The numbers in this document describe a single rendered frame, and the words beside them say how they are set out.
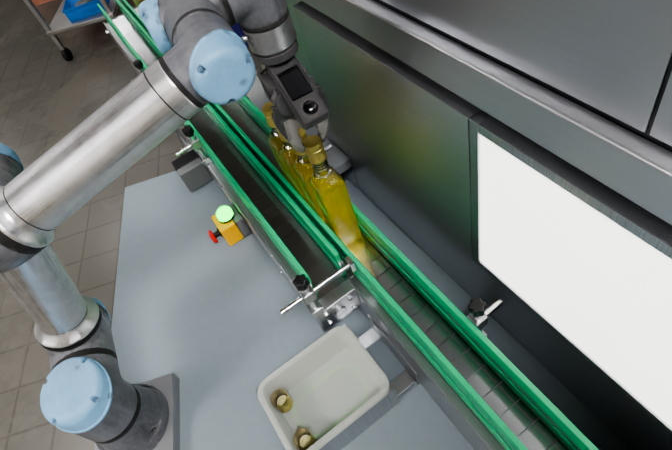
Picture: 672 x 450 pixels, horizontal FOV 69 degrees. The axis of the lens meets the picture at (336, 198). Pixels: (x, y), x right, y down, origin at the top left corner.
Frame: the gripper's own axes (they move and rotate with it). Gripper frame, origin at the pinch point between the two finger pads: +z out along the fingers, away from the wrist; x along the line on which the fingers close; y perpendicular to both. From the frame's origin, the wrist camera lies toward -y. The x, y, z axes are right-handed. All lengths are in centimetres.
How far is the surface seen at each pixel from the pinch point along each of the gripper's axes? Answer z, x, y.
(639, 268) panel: -9, -18, -51
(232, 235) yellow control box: 38, 24, 25
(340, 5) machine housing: -20.7, -12.3, 2.7
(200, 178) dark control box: 38, 25, 53
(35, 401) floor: 117, 132, 69
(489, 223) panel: 4.4, -15.6, -29.9
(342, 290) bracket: 28.4, 7.1, -12.4
